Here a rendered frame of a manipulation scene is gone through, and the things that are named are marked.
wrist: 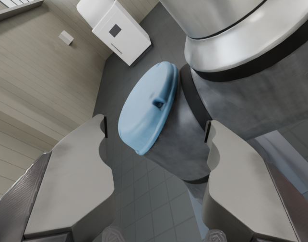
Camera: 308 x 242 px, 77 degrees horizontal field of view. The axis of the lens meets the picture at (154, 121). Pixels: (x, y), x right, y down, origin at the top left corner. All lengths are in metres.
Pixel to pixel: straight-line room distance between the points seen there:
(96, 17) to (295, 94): 4.30
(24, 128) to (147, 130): 3.10
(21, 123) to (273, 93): 3.15
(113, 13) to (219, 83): 4.12
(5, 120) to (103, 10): 2.58
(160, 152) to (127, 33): 4.13
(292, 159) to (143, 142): 0.34
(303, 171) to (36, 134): 3.14
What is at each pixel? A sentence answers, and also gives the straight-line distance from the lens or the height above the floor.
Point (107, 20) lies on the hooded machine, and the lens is 4.30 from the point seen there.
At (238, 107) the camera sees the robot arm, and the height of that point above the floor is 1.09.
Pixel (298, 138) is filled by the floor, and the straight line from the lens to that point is 1.45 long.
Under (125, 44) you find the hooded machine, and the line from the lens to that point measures 4.37.
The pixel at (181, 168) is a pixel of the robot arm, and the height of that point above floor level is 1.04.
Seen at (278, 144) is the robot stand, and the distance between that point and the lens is 0.50.
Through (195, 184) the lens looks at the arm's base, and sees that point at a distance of 0.31.
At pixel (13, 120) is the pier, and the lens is 3.24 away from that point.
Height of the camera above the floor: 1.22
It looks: 30 degrees down
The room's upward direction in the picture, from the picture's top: 52 degrees counter-clockwise
